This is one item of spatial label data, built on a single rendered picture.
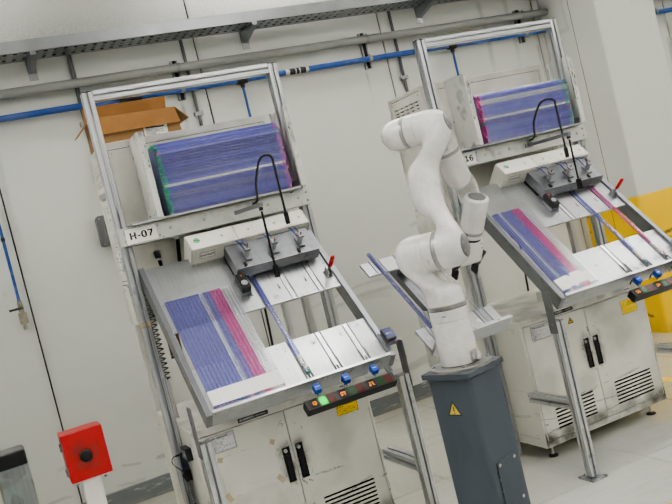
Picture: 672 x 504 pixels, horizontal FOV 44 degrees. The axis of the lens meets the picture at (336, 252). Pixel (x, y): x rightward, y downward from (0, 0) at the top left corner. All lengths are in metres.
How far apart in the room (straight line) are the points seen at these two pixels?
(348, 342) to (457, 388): 0.56
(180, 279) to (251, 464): 0.72
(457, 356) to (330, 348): 0.56
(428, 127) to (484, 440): 0.96
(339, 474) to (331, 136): 2.43
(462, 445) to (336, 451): 0.75
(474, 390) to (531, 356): 1.14
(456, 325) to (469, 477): 0.47
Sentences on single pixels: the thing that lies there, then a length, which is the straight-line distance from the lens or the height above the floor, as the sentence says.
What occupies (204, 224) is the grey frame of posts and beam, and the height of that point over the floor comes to 1.33.
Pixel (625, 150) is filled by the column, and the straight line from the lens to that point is 5.64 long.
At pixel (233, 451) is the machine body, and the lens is 3.09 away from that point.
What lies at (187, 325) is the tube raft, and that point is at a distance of 2.95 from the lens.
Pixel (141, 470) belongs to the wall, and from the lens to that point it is 4.73.
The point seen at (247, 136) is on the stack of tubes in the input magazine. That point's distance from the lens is 3.27.
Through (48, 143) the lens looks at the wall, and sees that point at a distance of 4.65.
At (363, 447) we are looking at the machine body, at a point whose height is 0.35.
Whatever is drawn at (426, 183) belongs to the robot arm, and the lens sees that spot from 2.55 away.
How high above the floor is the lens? 1.25
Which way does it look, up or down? 3 degrees down
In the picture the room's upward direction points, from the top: 14 degrees counter-clockwise
